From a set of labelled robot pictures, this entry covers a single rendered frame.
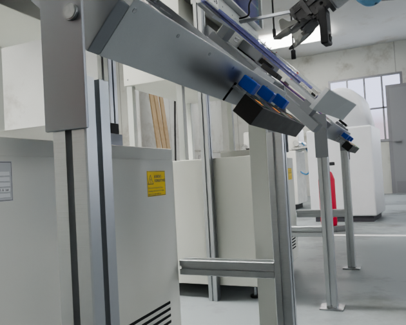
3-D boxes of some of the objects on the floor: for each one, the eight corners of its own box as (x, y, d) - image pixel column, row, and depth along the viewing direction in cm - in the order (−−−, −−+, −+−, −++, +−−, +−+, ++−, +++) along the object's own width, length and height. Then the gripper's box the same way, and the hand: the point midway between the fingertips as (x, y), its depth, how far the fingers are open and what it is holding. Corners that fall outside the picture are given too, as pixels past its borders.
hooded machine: (310, 222, 467) (301, 91, 472) (322, 216, 522) (315, 98, 527) (380, 222, 436) (371, 81, 440) (386, 215, 491) (377, 90, 495)
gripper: (328, -2, 151) (281, 37, 159) (312, -23, 133) (260, 21, 142) (343, 17, 148) (294, 55, 157) (327, -1, 131) (274, 42, 140)
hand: (282, 46), depth 148 cm, fingers open, 14 cm apart
